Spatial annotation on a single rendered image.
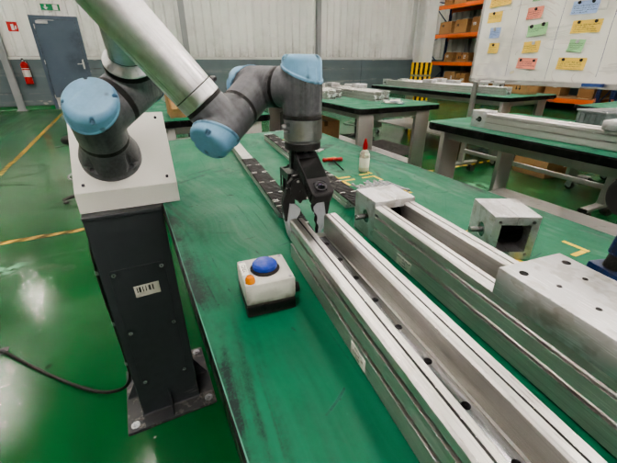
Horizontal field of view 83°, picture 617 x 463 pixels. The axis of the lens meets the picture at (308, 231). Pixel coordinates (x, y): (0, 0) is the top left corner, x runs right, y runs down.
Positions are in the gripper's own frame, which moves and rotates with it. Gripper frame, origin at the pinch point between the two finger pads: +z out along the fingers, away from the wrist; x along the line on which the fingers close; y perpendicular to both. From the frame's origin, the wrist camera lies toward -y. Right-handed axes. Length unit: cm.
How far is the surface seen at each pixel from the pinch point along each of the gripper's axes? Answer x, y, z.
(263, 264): 13.4, -17.0, -5.3
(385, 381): 4.8, -40.4, -1.2
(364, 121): -131, 215, 14
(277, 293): 12.0, -20.3, -1.5
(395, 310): -2.2, -31.3, -2.6
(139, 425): 51, 29, 79
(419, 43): -500, 662, -66
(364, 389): 6.1, -38.2, 2.0
